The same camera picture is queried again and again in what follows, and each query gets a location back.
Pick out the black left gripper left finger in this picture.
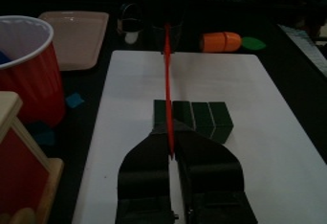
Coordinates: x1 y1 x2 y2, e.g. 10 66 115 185
114 120 177 224

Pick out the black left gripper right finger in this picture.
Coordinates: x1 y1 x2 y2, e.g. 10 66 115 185
171 119 259 224

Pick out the red toy knife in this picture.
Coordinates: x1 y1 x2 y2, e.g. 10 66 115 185
163 22 177 161

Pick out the dark green toy sushi roll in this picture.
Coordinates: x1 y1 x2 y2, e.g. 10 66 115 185
152 99 235 145

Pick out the white cutting board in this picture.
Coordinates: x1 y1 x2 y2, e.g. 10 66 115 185
71 49 327 224

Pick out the dark blue tape piece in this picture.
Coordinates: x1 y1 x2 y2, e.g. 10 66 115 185
26 121 58 147

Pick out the red wooden toy box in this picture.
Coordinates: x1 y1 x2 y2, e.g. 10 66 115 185
0 90 66 224

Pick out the orange toy carrot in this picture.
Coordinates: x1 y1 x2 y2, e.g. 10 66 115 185
199 32 269 54

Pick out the red plastic cup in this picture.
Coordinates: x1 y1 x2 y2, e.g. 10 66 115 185
0 14 68 128

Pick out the pink plastic tray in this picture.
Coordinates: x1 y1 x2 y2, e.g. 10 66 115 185
38 11 110 72

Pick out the black and white toy kettle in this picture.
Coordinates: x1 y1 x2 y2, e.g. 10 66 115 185
116 3 146 45

